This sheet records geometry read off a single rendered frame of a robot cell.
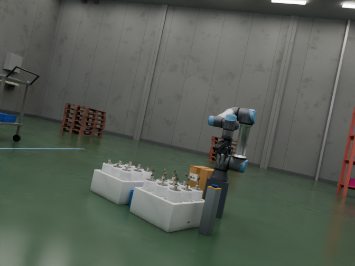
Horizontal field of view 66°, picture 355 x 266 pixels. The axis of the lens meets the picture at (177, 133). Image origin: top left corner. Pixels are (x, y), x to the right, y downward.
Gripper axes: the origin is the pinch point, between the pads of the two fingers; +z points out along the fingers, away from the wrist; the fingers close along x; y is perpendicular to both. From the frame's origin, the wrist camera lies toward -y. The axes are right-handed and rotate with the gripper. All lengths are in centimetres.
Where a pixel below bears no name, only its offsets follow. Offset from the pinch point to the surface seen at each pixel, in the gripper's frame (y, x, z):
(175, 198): -22.1, 13.3, 26.1
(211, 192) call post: -3.4, -0.8, 18.4
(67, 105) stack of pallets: 245, 731, -33
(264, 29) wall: 883, 468, -528
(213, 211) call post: -0.7, -3.6, 30.1
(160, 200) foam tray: -26.9, 21.1, 29.4
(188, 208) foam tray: -11.2, 9.4, 32.0
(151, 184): -21.7, 36.7, 23.7
